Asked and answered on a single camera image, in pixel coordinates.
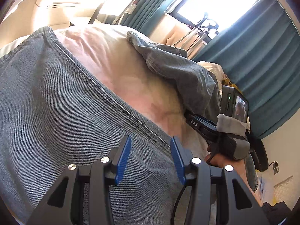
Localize right teal curtain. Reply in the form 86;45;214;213
194;0;299;138

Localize wall power socket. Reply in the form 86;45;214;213
267;161;279;175

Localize silver tripod stand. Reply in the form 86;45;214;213
172;13;219;56

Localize cream puffer jacket pile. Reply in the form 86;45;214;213
198;61;225;92

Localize white quilted headboard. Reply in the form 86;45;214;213
274;176;294;206

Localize beige sweater on hanger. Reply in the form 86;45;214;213
161;25;206;59

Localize black armchair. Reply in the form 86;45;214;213
246;130;269;172

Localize left teal curtain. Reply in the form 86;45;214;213
121;0;175;36

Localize mustard yellow garment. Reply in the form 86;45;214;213
222;78;239;90

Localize pastel tie-dye duvet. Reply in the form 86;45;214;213
0;23;251;160

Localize person right hand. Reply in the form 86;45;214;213
204;153;263;207

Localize grey denim jeans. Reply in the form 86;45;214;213
1;25;221;224

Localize white dresser desk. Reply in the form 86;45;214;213
32;0;102;29

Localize teal curtain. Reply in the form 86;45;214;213
194;0;299;138
121;0;175;36

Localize pastel pillow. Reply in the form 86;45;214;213
255;170;275;205

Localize white chair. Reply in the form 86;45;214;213
88;0;136;25

